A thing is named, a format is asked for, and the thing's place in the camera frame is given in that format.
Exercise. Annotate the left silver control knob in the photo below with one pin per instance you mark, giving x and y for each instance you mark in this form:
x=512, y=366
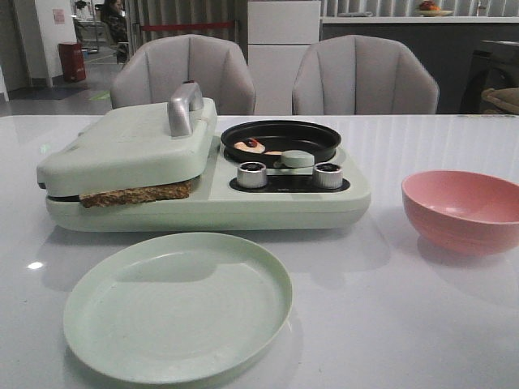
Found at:
x=252, y=175

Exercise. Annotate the right silver control knob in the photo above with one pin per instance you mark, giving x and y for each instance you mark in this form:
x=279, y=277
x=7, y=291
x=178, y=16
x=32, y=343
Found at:
x=327, y=176

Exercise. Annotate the mint green breakfast maker base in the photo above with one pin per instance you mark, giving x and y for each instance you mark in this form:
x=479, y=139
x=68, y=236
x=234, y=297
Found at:
x=213, y=205

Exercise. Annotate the pink bowl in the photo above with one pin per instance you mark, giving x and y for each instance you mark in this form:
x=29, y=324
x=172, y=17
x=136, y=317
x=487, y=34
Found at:
x=469, y=213

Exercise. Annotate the bread slice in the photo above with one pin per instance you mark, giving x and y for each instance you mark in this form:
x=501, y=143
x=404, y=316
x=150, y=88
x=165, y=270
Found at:
x=147, y=194

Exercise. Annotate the black round frying pan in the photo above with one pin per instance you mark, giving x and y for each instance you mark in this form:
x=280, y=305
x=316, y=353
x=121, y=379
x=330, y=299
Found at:
x=280, y=136

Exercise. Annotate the seated person in background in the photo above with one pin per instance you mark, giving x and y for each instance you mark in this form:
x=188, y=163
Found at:
x=111, y=15

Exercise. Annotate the left grey upholstered chair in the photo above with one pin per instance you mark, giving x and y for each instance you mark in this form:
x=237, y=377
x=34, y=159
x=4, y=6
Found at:
x=159, y=67

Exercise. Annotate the mint green round plate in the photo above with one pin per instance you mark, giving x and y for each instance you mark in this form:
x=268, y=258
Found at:
x=179, y=309

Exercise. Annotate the silver control knob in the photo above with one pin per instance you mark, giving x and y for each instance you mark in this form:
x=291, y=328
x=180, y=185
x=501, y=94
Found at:
x=327, y=176
x=252, y=175

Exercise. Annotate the grey upholstered chair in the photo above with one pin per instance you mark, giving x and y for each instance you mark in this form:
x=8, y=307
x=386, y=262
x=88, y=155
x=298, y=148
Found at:
x=362, y=75
x=159, y=67

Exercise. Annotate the fruit plate on counter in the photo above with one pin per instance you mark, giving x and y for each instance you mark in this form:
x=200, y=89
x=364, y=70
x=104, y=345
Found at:
x=431, y=9

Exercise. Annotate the right grey upholstered chair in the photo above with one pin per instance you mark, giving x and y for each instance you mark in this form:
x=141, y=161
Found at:
x=362, y=75

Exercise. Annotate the breakfast maker hinged lid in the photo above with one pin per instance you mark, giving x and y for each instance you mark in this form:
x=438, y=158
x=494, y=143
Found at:
x=135, y=146

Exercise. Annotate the grey counter with white top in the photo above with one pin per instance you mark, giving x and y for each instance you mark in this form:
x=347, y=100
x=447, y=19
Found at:
x=444, y=45

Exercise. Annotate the red bin in background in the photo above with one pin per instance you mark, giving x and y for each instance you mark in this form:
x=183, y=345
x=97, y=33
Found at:
x=72, y=61

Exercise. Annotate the beige cushion at right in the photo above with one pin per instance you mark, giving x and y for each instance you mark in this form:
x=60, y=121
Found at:
x=501, y=101

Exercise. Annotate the shrimp pieces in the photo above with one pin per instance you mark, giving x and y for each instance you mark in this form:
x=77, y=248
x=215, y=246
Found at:
x=254, y=146

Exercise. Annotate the dark appliance at right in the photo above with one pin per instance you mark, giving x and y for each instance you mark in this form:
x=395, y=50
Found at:
x=494, y=65

